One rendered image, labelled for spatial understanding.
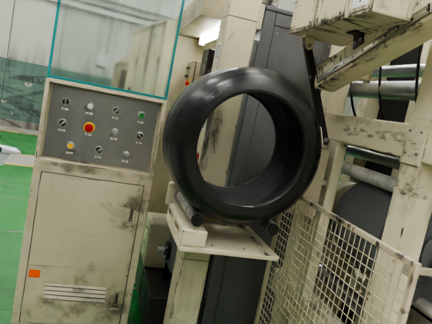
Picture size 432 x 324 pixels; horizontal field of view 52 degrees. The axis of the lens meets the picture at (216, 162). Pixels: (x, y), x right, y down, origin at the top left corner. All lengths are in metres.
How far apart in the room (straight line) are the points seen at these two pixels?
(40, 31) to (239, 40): 8.73
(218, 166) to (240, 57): 0.46
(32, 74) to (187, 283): 8.67
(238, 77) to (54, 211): 1.15
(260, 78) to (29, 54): 9.09
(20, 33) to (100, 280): 8.49
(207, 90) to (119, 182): 0.88
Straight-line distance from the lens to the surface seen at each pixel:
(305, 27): 1.79
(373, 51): 1.59
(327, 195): 2.02
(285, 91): 1.53
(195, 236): 1.53
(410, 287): 1.28
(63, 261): 2.29
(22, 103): 10.34
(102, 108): 2.17
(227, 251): 1.58
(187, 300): 2.04
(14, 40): 10.40
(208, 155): 1.86
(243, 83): 1.48
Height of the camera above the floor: 1.29
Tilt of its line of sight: 7 degrees down
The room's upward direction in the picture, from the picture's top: 11 degrees clockwise
